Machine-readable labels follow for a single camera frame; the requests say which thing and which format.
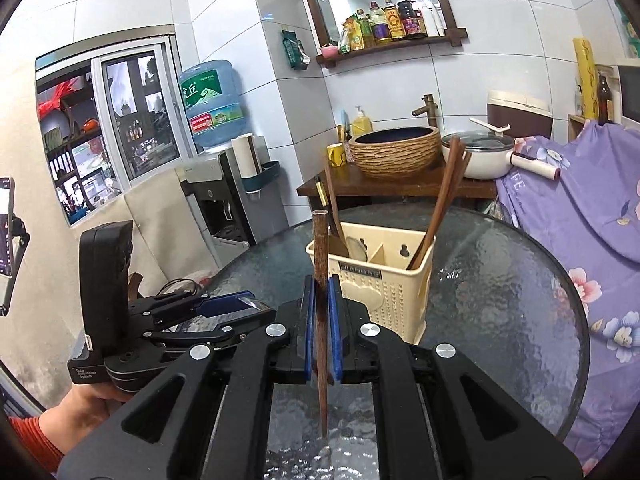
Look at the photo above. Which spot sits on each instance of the white lint roller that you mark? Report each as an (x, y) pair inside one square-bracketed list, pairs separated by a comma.
[(537, 166)]

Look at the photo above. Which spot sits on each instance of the green and yellow packet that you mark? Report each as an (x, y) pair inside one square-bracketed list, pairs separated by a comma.
[(351, 35)]

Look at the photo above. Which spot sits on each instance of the woven brown wash basin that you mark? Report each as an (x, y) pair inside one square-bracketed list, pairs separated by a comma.
[(395, 157)]

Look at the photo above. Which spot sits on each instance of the yellow mug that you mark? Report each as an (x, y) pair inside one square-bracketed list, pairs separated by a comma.
[(336, 155)]

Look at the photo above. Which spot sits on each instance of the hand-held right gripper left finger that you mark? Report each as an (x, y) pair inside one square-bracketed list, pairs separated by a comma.
[(307, 330)]

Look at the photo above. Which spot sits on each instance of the large steel spoon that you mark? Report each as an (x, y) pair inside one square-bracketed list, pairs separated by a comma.
[(357, 250)]

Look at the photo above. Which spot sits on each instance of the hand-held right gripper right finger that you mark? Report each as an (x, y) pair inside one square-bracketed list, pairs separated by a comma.
[(334, 330)]

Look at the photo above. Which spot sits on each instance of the blue water bottle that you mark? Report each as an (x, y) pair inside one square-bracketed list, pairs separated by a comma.
[(212, 105)]

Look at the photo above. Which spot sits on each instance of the beige cloth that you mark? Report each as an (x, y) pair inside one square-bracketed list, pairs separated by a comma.
[(165, 230)]

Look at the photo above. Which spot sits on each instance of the white cooking pot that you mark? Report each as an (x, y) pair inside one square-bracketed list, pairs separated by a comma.
[(475, 160)]

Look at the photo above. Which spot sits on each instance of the water dispenser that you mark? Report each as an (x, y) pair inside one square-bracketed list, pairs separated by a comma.
[(220, 210)]

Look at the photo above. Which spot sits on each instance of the microwave oven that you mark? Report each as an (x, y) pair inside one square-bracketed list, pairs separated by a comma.
[(630, 92)]

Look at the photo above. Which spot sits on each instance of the white plastic bottle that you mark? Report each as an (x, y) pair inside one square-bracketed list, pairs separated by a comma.
[(432, 17)]

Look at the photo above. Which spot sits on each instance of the pink bowl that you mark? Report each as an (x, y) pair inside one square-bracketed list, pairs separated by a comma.
[(328, 52)]

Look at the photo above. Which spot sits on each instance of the phone on mount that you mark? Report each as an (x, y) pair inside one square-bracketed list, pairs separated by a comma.
[(6, 240)]

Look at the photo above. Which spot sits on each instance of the cream heart-pattern utensil holder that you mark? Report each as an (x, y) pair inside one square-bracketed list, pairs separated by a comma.
[(395, 290)]

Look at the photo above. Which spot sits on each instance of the sliding glass window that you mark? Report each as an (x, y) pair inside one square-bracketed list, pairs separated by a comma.
[(125, 125)]

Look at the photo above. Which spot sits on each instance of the person's left hand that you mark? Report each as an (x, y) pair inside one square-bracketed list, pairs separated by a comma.
[(90, 407)]

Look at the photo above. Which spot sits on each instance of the small yellow oil bottle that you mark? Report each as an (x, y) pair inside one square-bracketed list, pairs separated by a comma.
[(366, 32)]

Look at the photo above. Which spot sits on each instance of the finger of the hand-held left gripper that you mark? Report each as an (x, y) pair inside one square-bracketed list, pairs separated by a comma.
[(245, 322), (225, 300)]

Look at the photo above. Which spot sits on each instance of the white paper cup dispenser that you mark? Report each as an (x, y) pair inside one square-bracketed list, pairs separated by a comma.
[(245, 160)]

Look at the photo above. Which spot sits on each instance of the brass faucet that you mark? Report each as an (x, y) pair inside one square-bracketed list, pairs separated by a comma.
[(429, 110)]

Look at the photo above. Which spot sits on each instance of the dark bottle with orange label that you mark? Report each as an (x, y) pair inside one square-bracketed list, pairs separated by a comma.
[(395, 22)]

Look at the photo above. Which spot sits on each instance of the tall yellow oil bottle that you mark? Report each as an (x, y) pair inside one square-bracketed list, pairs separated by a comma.
[(381, 25)]

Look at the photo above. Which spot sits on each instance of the yellow soap pump bottle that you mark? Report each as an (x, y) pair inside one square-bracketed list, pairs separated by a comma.
[(361, 124)]

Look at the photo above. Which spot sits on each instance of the white rice paddle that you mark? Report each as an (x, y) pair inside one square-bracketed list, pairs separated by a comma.
[(487, 126)]

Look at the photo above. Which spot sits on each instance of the purple floral cloth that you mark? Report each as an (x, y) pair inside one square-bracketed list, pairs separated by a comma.
[(590, 240)]

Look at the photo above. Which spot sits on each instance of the brown glass bottle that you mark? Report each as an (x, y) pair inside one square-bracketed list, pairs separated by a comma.
[(605, 100)]

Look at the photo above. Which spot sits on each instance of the dark wooden framed shelf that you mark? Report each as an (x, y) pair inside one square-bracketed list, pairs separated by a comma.
[(450, 5)]

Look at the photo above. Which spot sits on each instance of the dark sauce bottle red label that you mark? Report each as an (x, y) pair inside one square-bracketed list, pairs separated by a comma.
[(411, 17)]

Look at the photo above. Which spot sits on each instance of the yellow box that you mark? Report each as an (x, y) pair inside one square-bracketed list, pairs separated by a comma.
[(585, 75)]

